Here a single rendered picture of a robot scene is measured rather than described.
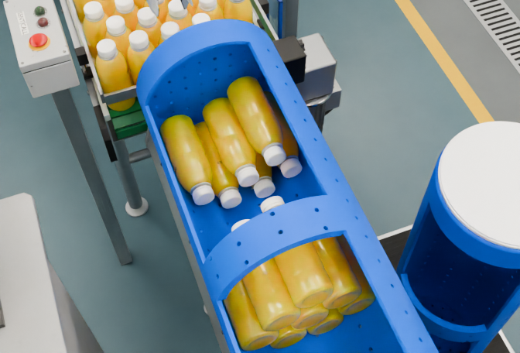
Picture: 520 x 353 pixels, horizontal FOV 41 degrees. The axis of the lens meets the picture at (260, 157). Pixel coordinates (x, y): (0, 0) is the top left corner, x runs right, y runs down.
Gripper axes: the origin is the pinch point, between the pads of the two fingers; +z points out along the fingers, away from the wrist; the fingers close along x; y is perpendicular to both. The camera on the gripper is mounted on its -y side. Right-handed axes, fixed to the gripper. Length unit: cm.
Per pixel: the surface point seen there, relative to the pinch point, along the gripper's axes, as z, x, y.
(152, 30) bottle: 9.3, -3.9, -3.7
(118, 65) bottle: 10.3, -13.1, 2.4
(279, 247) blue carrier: -8, -1, 62
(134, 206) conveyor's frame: 109, -18, -25
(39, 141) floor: 114, -44, -68
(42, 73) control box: 7.9, -27.9, 1.2
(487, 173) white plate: 11, 45, 53
